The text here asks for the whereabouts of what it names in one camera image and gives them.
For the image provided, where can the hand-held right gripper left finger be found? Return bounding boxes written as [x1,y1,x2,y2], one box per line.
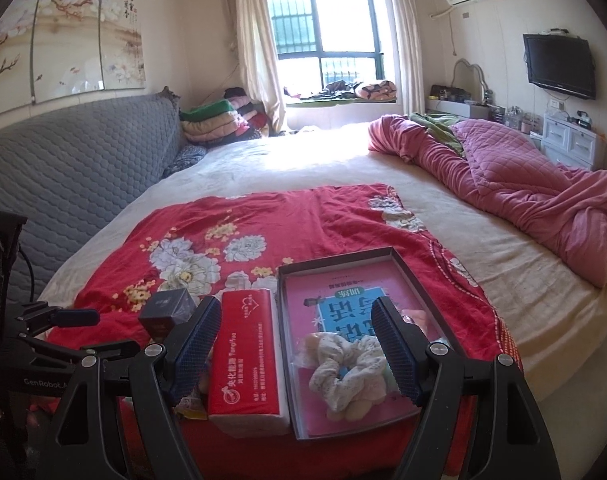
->
[54,295,223,480]

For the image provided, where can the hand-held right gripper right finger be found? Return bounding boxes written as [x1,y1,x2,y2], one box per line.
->
[371,295,559,480]

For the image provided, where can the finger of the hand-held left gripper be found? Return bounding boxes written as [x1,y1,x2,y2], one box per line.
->
[80,340,141,360]
[48,308,101,329]

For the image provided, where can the peach sponge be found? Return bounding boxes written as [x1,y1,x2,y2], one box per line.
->
[402,307,441,344]

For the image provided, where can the red tissue pack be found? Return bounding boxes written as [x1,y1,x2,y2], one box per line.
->
[207,288,292,436]

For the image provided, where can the white floral scrunchie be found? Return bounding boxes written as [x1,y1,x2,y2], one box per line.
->
[308,332,390,411]

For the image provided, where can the black cube box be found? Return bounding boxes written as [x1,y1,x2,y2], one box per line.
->
[138,288,199,343]

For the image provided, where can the yellow white snack packet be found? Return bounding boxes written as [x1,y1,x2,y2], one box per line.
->
[184,392,208,419]

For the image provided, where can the pink book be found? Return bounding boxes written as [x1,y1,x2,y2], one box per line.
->
[286,260,434,433]

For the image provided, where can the red floral blanket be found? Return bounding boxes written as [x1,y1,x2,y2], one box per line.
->
[46,183,524,480]

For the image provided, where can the grey quilted headboard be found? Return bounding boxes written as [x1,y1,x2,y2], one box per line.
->
[0,89,182,301]

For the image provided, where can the dark patterned pillow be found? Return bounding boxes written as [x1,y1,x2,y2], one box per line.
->
[164,144,209,177]

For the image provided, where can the bed with cream sheet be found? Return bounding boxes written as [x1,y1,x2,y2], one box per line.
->
[36,122,607,396]

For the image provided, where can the pink folded quilt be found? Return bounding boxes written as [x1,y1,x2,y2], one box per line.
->
[186,125,247,147]

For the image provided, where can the beige folded quilt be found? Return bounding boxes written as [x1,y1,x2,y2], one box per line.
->
[182,112,240,135]

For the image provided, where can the green cloth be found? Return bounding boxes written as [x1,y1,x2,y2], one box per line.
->
[408,112,467,156]

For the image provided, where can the green folded blanket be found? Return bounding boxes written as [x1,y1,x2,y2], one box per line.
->
[180,101,234,122]

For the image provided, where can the pile of dark clothes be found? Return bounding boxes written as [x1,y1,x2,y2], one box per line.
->
[222,87,270,140]

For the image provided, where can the dressing table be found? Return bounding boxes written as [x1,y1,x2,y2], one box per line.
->
[426,85,544,136]

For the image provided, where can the patterned cushion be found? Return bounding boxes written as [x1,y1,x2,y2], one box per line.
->
[356,80,398,102]

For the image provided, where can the cluster of cosmetic bottles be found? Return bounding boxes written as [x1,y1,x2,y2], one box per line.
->
[502,106,544,134]

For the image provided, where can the dark clothes on sill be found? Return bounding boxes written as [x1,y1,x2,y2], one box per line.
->
[284,80,364,102]

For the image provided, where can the white drawer cabinet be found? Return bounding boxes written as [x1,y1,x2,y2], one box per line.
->
[539,112,607,171]

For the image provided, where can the dressing table mirror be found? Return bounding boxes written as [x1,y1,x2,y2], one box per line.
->
[451,58,487,104]

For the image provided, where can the cream curtain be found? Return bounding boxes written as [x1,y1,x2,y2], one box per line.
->
[232,0,290,136]
[386,0,427,118]

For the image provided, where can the barred window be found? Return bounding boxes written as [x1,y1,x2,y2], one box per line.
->
[266,0,387,98]

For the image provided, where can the black cable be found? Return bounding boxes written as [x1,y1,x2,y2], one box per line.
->
[14,240,34,306]

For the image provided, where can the floral wall painting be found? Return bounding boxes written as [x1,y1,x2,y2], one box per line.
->
[0,0,145,122]

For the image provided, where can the black wall television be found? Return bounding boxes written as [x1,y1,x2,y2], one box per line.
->
[522,33,597,101]

